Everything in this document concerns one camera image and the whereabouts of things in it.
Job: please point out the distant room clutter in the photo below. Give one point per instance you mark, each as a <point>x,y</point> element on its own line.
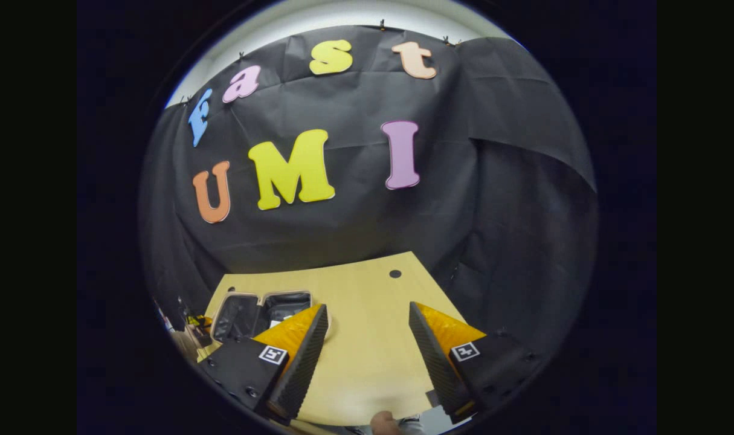
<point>191,326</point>

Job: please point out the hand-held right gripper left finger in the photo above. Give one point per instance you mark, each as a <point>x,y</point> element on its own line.
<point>303,368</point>

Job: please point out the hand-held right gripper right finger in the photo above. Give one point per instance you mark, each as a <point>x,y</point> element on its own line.
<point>439,368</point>

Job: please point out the black backdrop cloth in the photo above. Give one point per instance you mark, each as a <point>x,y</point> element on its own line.
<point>373,229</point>

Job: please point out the small pink hard-shell suitcase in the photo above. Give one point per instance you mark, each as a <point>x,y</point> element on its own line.
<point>240,317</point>

